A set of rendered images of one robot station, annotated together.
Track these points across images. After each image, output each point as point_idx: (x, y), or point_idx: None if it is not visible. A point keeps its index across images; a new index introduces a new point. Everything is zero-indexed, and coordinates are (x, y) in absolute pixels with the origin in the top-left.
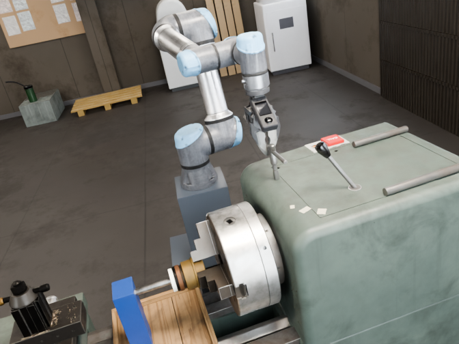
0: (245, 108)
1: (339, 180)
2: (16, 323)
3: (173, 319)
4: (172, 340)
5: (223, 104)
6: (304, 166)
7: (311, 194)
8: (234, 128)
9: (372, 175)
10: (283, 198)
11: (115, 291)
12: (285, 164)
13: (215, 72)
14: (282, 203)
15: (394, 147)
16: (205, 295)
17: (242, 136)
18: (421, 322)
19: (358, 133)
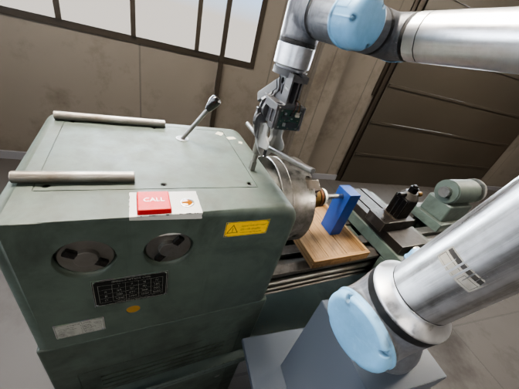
0: (303, 106)
1: (191, 148)
2: (411, 218)
3: (318, 239)
4: (311, 226)
5: (408, 258)
6: (218, 174)
7: (222, 145)
8: (350, 285)
9: (156, 141)
10: (246, 150)
11: (353, 189)
12: (240, 184)
13: (493, 199)
14: (247, 148)
15: (83, 162)
16: (303, 262)
17: (328, 302)
18: None
19: (90, 209)
